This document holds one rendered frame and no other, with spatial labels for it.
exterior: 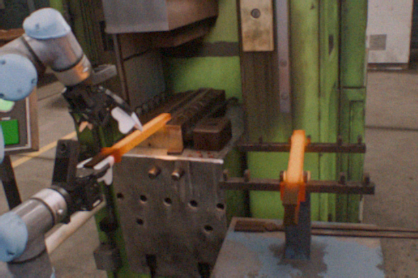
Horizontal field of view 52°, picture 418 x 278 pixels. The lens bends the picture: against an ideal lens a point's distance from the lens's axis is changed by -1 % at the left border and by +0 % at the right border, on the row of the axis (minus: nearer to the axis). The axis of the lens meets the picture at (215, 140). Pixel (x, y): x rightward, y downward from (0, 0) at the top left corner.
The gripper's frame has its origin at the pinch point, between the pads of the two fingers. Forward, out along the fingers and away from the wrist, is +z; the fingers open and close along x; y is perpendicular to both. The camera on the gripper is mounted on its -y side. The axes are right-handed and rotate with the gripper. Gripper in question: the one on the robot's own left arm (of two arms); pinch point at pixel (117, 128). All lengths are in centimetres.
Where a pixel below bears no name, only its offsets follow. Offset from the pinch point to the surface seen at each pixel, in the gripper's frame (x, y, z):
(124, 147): 1.4, 3.0, 3.9
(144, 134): 1.5, -6.1, 9.7
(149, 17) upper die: 2.2, -30.3, -11.8
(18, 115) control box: -41.5, -7.8, 4.7
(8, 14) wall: -693, -585, 324
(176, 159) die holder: 7.8, -5.6, 19.9
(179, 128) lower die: 7.1, -14.5, 16.5
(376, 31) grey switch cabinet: 63, -451, 312
